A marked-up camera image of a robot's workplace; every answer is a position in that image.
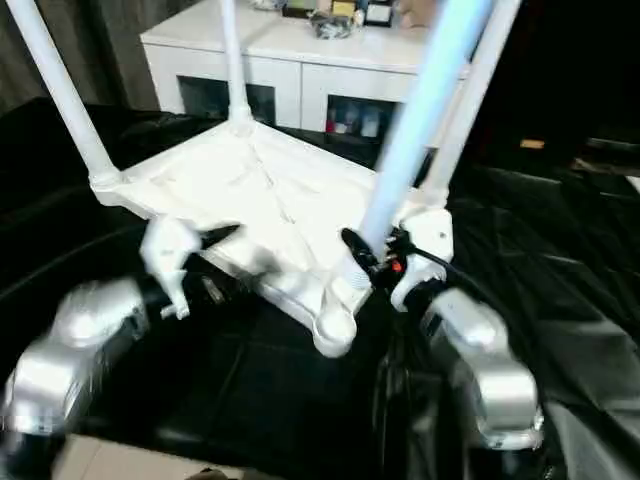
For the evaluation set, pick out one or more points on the white plastic table top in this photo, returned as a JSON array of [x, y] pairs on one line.
[[250, 190]]

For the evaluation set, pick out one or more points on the white plastic table leg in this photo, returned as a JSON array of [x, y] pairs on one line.
[[65, 100], [415, 110], [465, 110], [235, 65]]

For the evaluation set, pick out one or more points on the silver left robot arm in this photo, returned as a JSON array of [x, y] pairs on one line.
[[75, 350]]

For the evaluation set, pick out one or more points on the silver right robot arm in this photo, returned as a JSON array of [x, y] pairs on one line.
[[490, 360]]

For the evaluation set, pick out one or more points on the black mat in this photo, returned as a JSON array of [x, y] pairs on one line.
[[250, 400]]

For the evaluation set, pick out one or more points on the white jar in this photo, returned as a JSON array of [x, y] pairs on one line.
[[369, 125]]

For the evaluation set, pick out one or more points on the small yellow box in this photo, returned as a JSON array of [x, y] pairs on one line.
[[532, 144]]

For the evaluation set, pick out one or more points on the white cabinet with glass doors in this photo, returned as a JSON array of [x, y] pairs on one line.
[[200, 50]]

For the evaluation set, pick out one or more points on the grey curtain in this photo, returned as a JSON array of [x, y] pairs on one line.
[[115, 50]]

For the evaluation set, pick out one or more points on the dark long rod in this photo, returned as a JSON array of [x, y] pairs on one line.
[[615, 144]]

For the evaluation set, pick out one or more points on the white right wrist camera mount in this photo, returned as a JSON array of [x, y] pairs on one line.
[[430, 235]]

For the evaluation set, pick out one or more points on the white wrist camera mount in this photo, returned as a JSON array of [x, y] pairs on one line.
[[430, 235], [167, 255]]

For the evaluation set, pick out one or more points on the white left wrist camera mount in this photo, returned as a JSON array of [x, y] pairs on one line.
[[167, 255]]

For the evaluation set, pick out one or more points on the dark green picture frame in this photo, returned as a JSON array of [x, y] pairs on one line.
[[297, 7]]

